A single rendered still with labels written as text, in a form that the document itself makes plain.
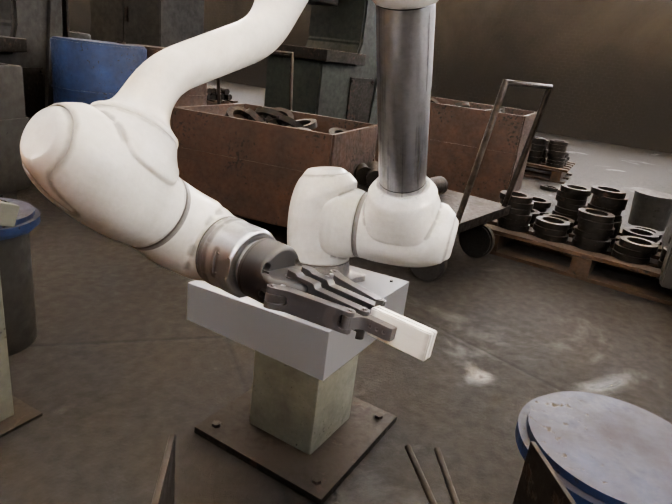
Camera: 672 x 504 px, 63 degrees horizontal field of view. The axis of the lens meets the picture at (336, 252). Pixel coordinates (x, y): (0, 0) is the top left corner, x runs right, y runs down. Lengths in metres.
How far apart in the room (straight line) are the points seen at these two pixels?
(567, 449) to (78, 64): 3.46
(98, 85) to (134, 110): 3.21
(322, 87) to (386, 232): 4.19
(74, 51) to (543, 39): 9.63
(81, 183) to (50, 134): 0.05
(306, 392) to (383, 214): 0.49
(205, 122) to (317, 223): 1.80
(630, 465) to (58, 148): 0.90
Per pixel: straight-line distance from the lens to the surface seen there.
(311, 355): 1.13
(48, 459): 1.54
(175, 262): 0.69
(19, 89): 3.28
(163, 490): 0.37
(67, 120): 0.59
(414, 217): 1.15
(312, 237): 1.25
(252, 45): 0.81
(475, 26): 12.35
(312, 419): 1.40
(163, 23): 5.30
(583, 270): 3.19
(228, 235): 0.65
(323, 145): 2.66
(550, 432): 1.01
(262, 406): 1.49
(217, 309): 1.26
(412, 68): 1.01
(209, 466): 1.46
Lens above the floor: 0.97
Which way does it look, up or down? 20 degrees down
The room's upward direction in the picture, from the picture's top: 7 degrees clockwise
